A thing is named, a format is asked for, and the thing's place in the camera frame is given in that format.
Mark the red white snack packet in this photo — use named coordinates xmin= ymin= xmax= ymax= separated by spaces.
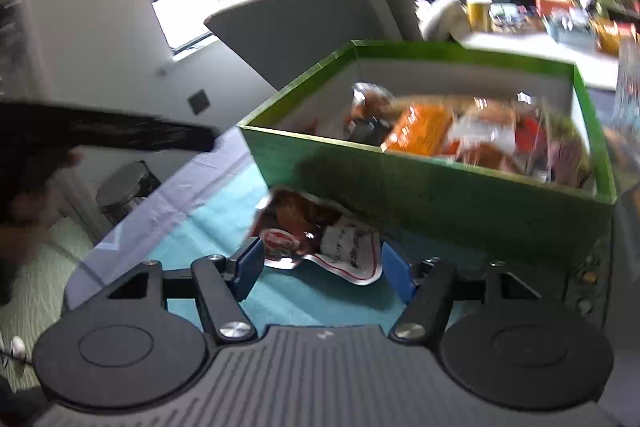
xmin=250 ymin=187 xmax=383 ymax=286

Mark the person left hand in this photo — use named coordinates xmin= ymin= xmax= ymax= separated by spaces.
xmin=0 ymin=146 xmax=84 ymax=303

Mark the black round stool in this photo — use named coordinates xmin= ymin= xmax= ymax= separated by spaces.
xmin=96 ymin=160 xmax=160 ymax=225

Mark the green cardboard box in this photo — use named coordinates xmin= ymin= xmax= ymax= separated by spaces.
xmin=240 ymin=41 xmax=617 ymax=267

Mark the orange snack packet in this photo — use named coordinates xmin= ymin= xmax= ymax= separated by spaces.
xmin=381 ymin=104 xmax=454 ymax=157

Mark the grey sofa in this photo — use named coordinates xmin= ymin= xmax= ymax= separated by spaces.
xmin=203 ymin=0 xmax=469 ymax=90

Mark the round white coffee table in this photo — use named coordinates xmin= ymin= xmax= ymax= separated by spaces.
xmin=460 ymin=32 xmax=618 ymax=91

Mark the clear glass pitcher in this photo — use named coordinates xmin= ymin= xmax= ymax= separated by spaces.
xmin=615 ymin=39 xmax=640 ymax=108

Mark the blue plastic basket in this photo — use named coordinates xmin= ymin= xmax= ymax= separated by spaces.
xmin=544 ymin=10 xmax=596 ymax=52

